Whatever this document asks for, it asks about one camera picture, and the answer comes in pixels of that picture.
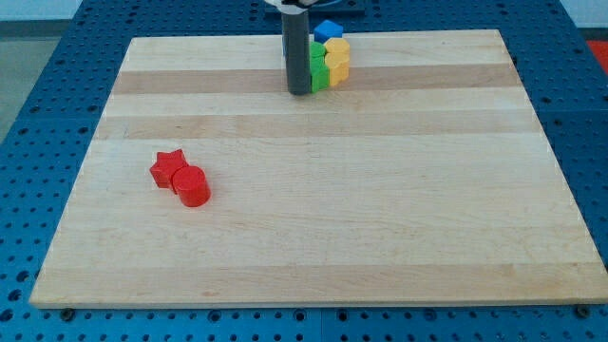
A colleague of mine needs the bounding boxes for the red star block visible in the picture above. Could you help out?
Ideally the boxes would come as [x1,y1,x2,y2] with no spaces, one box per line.
[149,149,188,190]

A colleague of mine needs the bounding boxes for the green cube block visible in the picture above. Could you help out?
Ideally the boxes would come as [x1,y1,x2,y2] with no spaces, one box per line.
[311,64,330,93]

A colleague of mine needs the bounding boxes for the green round block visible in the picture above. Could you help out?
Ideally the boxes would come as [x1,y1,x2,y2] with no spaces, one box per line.
[309,41,326,69]

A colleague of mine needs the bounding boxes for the yellow heart block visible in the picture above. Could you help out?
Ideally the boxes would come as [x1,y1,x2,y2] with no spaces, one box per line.
[325,52,350,86]

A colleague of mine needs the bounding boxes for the red cylinder block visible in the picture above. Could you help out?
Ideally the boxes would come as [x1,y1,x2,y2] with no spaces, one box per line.
[172,165,212,207]

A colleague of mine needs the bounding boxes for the light wooden board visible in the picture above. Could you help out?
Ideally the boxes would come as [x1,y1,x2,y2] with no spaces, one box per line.
[30,29,607,309]

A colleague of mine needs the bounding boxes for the yellow hexagon block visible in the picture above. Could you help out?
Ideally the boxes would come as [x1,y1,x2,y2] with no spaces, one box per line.
[324,37,351,55]

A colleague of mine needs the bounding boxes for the grey cylindrical pointer rod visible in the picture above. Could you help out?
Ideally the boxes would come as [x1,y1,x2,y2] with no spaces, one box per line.
[281,5,312,96]

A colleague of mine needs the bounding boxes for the blue block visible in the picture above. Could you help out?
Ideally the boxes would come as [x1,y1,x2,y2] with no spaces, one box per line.
[313,20,344,44]

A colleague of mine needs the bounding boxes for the blue perforated metal table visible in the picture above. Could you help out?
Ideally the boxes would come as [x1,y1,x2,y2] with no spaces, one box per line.
[1,0,607,341]

